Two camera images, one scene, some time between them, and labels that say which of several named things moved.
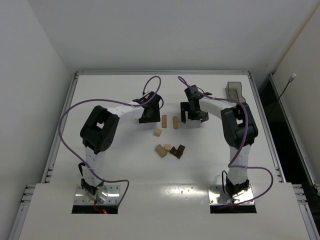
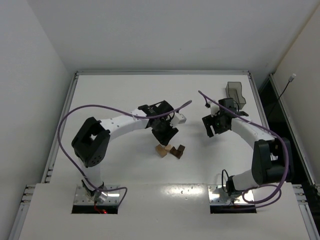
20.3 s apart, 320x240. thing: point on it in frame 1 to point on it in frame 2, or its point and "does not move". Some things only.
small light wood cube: [168, 146] does not move
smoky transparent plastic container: [233, 91] does not move
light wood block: [161, 150] does not move
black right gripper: [193, 116] to [210, 122]
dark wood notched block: [178, 152] does not move
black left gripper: [150, 118] to [163, 131]
